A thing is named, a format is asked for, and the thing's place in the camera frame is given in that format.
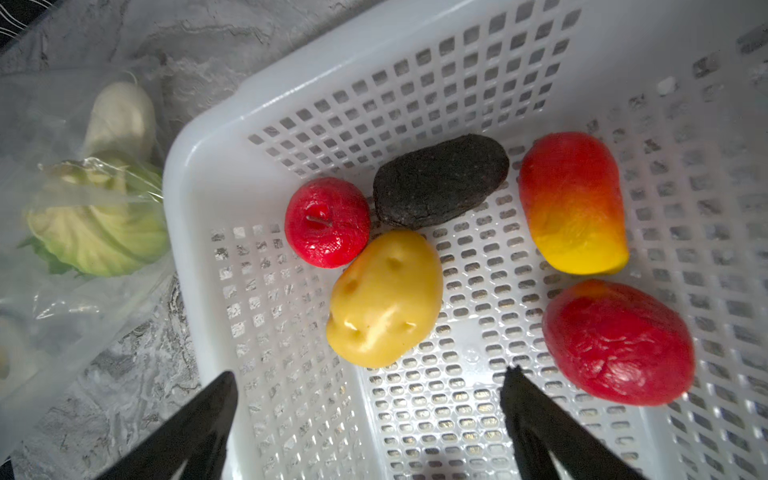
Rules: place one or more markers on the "white toy radish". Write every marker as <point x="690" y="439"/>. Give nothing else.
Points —
<point x="122" y="119"/>

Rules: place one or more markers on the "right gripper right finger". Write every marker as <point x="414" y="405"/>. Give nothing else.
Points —
<point x="542" y="433"/>

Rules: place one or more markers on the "green toy cabbage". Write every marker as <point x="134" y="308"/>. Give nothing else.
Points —
<point x="101" y="216"/>

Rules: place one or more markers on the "black toy avocado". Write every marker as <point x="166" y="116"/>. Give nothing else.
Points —
<point x="435" y="184"/>

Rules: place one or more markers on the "small red toy apple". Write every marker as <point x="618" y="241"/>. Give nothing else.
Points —
<point x="327" y="222"/>

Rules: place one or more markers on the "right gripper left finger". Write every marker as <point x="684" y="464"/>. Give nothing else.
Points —
<point x="192" y="444"/>

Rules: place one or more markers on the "red yellow toy mango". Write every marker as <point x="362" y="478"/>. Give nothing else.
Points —
<point x="569" y="188"/>

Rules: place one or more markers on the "clear blue-zip bag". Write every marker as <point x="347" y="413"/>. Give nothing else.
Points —
<point x="54" y="325"/>

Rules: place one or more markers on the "white plastic perforated basket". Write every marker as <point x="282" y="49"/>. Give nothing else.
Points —
<point x="678" y="92"/>

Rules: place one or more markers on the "red toy fruit right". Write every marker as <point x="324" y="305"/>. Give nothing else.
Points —
<point x="619" y="344"/>

